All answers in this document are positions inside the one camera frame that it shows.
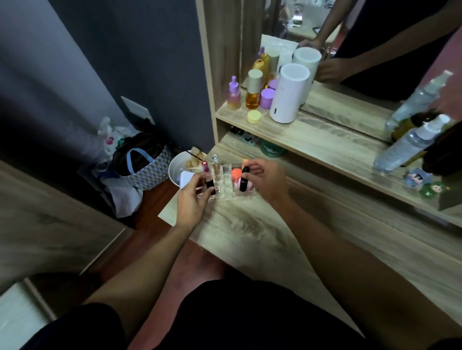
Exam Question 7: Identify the clear acrylic makeup organizer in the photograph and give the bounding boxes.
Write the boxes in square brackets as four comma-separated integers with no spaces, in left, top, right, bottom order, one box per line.
[197,164,257,200]

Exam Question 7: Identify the printed white plastic bag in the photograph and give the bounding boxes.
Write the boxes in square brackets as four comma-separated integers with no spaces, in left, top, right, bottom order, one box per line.
[97,116,142,161]

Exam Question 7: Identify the small blue figurine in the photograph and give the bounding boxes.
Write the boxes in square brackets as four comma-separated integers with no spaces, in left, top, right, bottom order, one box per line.
[402,168,432,190]

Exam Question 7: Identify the person's left hand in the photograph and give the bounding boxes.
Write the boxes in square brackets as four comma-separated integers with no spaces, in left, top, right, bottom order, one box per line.
[175,172,217,230]

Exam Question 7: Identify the person's left forearm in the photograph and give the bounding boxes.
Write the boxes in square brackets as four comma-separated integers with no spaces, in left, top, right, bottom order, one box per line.
[82,224,195,341]

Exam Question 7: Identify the amber bottle with beige cap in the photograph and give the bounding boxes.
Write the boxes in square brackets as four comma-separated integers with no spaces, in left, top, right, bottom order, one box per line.
[246,69,263,110]

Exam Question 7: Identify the person's right forearm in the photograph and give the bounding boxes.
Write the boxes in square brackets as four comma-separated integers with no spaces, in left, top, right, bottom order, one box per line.
[271,200,462,350]

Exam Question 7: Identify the purple dropper bottle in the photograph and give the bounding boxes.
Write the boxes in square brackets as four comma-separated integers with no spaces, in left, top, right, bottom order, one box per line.
[227,76,242,110]

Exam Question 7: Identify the small green figurine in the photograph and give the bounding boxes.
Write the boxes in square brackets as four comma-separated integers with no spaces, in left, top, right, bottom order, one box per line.
[419,182,447,200]

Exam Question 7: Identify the white round bowl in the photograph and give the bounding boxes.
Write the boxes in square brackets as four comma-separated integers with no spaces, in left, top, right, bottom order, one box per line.
[168,150,209,188]

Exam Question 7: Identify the wooden vanity table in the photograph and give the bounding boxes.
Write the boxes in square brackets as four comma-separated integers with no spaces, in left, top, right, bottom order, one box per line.
[158,0,462,327]

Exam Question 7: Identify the purple cosmetic jar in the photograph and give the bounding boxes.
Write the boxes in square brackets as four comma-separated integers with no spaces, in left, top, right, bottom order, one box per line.
[260,88,276,110]

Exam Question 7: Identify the beige hair clip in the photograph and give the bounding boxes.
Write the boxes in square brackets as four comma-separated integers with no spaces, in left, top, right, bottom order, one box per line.
[185,147,208,169]

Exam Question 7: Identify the person's right hand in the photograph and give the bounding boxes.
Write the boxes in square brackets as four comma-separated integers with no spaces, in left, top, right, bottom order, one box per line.
[242,159,290,207]

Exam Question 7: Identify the wall mirror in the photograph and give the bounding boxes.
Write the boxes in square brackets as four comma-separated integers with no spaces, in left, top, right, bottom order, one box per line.
[240,0,462,143]

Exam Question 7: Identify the wooden bed frame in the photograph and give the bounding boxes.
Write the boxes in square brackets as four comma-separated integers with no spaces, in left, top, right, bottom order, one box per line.
[0,160,135,297]

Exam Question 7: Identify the person's black shorts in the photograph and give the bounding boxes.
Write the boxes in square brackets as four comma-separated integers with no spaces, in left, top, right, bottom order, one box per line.
[20,277,367,350]

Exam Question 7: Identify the dark glass bottle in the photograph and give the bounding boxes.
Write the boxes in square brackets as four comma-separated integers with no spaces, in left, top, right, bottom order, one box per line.
[422,122,462,177]

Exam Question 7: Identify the flat black packet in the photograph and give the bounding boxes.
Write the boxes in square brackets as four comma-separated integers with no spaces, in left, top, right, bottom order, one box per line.
[229,126,261,146]

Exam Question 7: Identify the patterned bag with blue handle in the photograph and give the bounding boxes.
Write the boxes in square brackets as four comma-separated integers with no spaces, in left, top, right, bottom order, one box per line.
[111,133,174,192]

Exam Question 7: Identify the white cylindrical humidifier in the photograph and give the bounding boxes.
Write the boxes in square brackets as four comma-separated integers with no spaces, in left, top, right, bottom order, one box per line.
[269,63,311,124]

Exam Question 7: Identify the clear spray bottle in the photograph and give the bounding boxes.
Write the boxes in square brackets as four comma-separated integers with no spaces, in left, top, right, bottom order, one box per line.
[373,114,452,173]

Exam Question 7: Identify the green round jar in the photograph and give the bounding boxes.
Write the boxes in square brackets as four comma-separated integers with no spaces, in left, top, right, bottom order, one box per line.
[259,139,288,158]

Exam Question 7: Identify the plain white plastic bag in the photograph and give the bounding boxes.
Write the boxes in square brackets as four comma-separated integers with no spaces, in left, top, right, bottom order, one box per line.
[100,176,144,219]

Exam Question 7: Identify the pink lipstick with black base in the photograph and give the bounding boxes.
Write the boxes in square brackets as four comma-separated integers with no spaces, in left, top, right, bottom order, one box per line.
[201,161,217,195]

